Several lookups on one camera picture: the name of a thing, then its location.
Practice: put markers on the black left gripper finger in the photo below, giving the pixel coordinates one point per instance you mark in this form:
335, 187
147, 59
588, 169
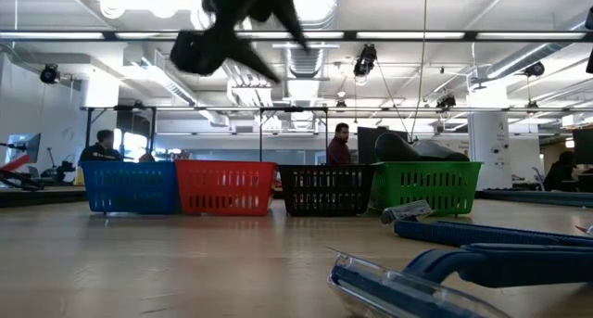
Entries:
255, 60
292, 26

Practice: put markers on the black overhead rig bar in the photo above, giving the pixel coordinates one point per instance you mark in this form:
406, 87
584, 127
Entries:
296, 35

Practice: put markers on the black ceiling spotlight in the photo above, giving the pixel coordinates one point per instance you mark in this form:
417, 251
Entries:
49, 73
535, 69
365, 60

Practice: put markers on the person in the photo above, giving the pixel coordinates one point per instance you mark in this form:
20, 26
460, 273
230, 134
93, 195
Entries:
99, 151
339, 148
559, 172

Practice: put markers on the red plastic basket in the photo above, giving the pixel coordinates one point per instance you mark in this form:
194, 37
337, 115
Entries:
224, 186

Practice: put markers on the black computer monitor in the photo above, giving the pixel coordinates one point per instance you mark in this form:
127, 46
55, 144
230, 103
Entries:
366, 144

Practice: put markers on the black plastic basket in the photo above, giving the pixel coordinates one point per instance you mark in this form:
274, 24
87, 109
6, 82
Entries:
326, 188

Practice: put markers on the blue plastic basket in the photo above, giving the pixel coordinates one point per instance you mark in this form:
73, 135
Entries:
132, 186

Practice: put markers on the grey tilted monitor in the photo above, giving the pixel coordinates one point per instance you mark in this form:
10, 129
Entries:
25, 146

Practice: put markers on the green plastic basket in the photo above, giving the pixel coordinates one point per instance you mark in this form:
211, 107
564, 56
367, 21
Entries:
426, 186

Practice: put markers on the white round column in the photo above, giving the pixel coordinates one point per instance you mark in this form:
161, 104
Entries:
488, 146

